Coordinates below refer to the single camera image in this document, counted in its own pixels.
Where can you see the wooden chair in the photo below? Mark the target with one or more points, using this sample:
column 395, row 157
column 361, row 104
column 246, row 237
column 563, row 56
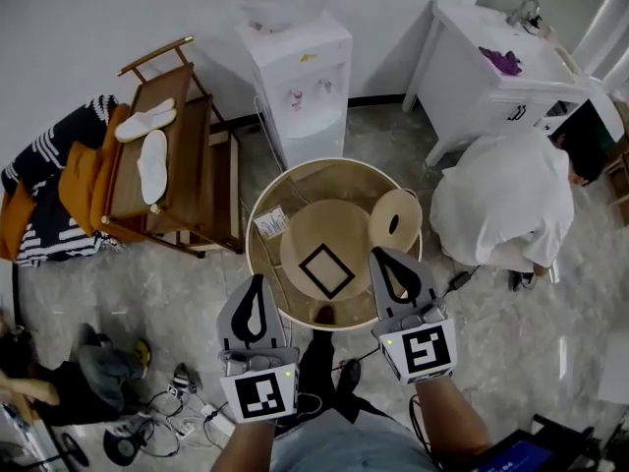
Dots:
column 619, row 175

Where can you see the person's right forearm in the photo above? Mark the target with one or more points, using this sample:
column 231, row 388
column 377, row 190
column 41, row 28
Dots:
column 449, row 421

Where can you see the chrome faucet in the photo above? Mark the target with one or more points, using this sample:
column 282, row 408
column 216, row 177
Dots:
column 523, row 10

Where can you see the white slipper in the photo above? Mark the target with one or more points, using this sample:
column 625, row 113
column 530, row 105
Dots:
column 153, row 165
column 145, row 121

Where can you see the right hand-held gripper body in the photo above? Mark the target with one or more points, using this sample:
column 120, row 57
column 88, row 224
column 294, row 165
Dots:
column 425, row 349

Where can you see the white printed card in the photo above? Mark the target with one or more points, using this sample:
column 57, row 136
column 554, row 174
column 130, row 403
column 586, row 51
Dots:
column 271, row 221

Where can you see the white water dispenser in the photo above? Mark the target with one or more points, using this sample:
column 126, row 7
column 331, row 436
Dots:
column 304, row 116

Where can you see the orange cushion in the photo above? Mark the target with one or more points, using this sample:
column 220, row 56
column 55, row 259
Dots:
column 15, row 224
column 78, row 175

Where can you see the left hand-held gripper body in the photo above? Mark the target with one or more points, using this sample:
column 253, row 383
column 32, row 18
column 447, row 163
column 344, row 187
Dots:
column 260, row 396

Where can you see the round beige tub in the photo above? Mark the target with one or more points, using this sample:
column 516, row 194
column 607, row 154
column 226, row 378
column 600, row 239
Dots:
column 339, row 180

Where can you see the person's light blue shorts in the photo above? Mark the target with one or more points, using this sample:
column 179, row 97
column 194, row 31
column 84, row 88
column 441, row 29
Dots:
column 344, row 448

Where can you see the person's left forearm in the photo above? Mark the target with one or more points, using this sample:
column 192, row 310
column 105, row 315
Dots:
column 243, row 448

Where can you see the black framed square board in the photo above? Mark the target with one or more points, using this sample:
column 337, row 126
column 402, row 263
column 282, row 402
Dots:
column 326, row 271

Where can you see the dark green cabinet white top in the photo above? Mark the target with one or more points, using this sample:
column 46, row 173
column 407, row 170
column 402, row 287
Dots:
column 607, row 111

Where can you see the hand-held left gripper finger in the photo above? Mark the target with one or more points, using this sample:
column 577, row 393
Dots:
column 236, row 320
column 264, row 317

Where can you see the white sink cabinet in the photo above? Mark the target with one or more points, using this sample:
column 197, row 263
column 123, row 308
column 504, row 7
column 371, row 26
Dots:
column 457, row 91

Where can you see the round beige box with hole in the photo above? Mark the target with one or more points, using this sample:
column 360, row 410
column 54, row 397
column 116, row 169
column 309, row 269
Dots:
column 383, row 209

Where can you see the beige soap dish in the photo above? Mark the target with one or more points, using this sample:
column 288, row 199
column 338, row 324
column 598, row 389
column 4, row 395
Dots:
column 560, row 47

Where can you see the black bag with blue screen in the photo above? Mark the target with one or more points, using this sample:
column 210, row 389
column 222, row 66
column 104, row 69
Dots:
column 531, row 455

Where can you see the black white striped blanket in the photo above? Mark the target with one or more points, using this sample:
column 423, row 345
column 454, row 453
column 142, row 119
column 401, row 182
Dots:
column 34, row 160

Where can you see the purple cloth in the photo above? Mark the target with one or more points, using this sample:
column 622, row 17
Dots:
column 501, row 61

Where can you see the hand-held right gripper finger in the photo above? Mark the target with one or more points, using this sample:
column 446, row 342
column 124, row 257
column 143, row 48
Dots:
column 388, row 280
column 414, row 283

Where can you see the white power strip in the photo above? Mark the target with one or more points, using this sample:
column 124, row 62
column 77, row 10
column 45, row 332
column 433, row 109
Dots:
column 187, row 429
column 218, row 418

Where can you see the person's right black shoe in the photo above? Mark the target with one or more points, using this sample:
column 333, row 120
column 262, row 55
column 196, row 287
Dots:
column 350, row 377

